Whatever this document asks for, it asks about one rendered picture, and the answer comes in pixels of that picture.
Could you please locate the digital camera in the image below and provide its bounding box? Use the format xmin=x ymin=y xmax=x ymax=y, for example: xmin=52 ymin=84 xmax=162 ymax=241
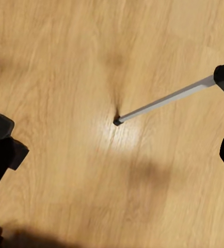
xmin=0 ymin=114 xmax=29 ymax=171

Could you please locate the camera tripod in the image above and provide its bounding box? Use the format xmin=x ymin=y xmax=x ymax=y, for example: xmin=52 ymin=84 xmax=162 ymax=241
xmin=114 ymin=65 xmax=224 ymax=126

